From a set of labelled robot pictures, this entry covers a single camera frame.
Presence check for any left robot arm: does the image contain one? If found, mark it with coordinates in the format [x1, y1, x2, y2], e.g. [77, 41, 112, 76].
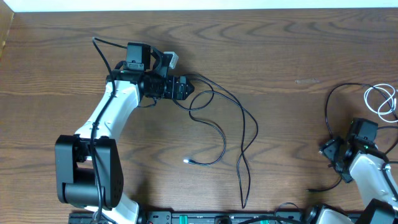
[55, 42, 194, 223]

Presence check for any white USB cable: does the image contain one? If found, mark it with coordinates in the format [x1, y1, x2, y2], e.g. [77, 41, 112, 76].
[363, 83, 398, 123]

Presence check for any thick black USB cable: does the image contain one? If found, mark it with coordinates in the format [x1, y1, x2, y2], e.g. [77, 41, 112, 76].
[306, 82, 398, 193]

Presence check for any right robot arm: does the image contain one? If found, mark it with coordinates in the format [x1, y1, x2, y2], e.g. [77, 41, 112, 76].
[302, 118, 397, 223]

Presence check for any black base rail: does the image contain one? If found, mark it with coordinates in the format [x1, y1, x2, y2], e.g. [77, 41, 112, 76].
[68, 210, 361, 224]

